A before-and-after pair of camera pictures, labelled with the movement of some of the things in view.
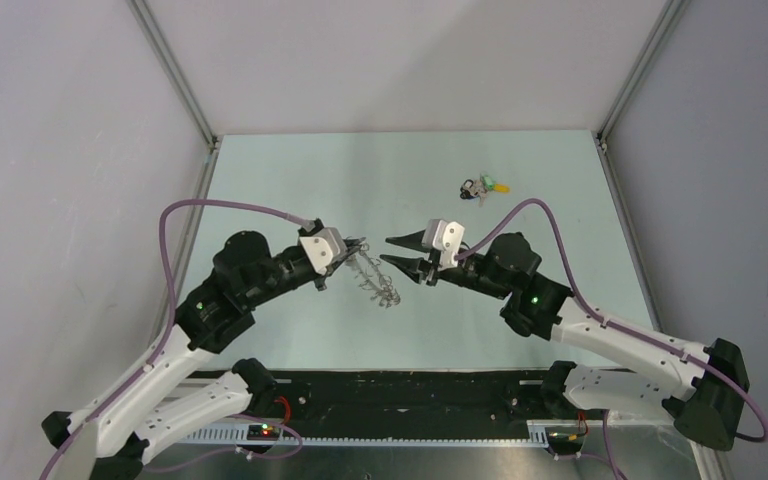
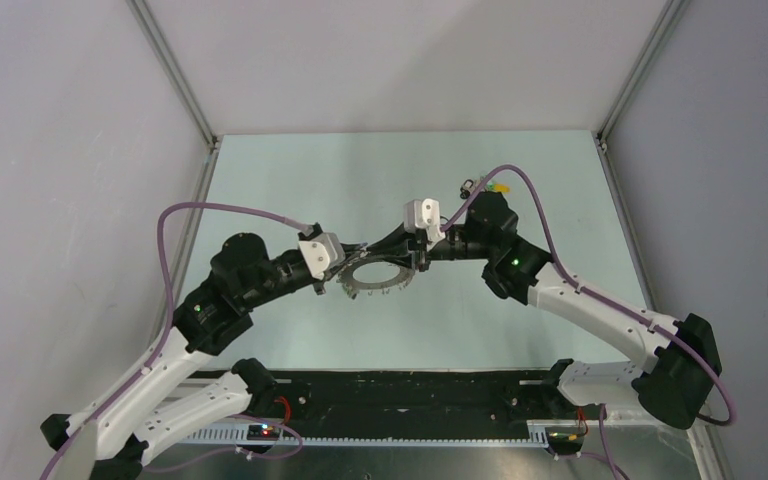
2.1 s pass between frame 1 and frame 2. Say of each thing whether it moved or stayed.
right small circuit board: stayed
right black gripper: moved
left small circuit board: stayed
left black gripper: stayed
